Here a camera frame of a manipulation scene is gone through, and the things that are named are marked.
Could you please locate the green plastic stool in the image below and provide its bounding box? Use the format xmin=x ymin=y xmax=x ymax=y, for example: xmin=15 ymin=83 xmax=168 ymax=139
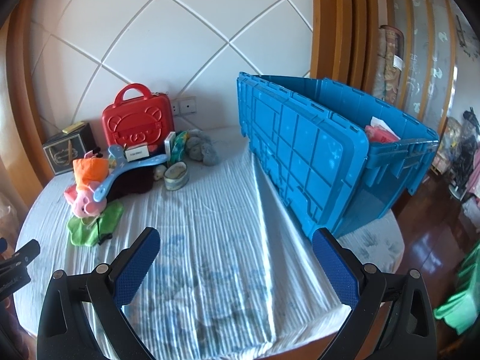
xmin=433 ymin=244 xmax=480 ymax=336

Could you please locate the blue plastic crate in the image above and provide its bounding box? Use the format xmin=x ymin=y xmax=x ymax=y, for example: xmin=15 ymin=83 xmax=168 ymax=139
xmin=236 ymin=70 xmax=440 ymax=241

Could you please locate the green orange plush toy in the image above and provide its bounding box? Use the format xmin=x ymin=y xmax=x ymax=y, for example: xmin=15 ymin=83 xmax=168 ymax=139
xmin=67 ymin=199 xmax=125 ymax=247

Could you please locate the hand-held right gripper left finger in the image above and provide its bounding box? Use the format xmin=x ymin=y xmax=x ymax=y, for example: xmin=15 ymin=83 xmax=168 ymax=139
xmin=37 ymin=227 xmax=163 ymax=360

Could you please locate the pale green oval tin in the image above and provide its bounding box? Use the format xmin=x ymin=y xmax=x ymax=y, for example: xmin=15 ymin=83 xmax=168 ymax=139
xmin=164 ymin=162 xmax=188 ymax=191

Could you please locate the wooden headboard frame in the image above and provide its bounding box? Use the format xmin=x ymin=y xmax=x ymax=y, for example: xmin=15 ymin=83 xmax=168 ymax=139
xmin=5 ymin=0 xmax=379 ymax=184

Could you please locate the light blue plastic hanger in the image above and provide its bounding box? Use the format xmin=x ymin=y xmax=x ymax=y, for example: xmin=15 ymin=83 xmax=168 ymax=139
xmin=90 ymin=144 xmax=170 ymax=204

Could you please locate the red bear-embossed suitcase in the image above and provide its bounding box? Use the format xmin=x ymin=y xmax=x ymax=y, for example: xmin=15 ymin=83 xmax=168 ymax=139
xmin=102 ymin=84 xmax=171 ymax=151

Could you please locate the cluttered household pile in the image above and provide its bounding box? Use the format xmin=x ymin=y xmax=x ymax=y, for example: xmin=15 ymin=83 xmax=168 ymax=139
xmin=431 ymin=109 xmax=480 ymax=203

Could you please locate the black gift box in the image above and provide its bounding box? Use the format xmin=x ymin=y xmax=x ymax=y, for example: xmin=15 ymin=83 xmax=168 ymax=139
xmin=42 ymin=122 xmax=99 ymax=176

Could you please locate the pink wrapped pack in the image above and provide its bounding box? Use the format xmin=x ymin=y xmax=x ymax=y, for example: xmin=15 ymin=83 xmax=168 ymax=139
xmin=365 ymin=125 xmax=399 ymax=144

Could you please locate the small white labelled box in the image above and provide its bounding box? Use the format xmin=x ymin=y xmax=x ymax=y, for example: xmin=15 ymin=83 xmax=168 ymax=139
xmin=125 ymin=146 xmax=151 ymax=160

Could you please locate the white quilted headboard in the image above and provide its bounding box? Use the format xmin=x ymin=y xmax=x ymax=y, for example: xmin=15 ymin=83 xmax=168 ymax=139
xmin=30 ymin=0 xmax=316 ymax=151

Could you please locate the teal green soft pack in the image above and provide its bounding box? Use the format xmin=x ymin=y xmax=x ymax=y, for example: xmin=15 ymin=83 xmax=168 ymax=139
xmin=171 ymin=131 xmax=192 ymax=166

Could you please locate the grey plush toy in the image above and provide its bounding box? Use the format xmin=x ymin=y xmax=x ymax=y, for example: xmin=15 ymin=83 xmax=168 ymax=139
xmin=185 ymin=129 xmax=223 ymax=166

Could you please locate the pink pig plush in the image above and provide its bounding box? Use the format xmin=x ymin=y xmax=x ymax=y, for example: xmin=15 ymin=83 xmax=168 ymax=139
xmin=63 ymin=180 xmax=110 ymax=219

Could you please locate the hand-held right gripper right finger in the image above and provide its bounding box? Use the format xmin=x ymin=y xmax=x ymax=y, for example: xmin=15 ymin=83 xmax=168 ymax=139
xmin=311 ymin=227 xmax=439 ymax=360

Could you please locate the rolled patterned mat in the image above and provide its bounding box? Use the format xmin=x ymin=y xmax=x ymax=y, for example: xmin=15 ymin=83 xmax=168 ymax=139
xmin=375 ymin=25 xmax=406 ymax=103

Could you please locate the frosted glass wooden partition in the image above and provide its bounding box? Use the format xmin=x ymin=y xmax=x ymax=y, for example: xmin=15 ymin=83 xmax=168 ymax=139
xmin=379 ymin=0 xmax=463 ymax=121

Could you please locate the maroon knitted cloth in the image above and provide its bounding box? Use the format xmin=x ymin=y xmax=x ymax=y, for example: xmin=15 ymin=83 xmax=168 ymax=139
xmin=107 ymin=167 xmax=156 ymax=199

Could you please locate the striped pale blue bed sheet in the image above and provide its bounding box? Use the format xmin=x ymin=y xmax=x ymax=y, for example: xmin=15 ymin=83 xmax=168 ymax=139
xmin=13 ymin=125 xmax=404 ymax=360

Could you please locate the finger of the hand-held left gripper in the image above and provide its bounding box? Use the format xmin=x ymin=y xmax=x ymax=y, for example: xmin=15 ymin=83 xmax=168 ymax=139
xmin=0 ymin=239 xmax=41 ymax=276

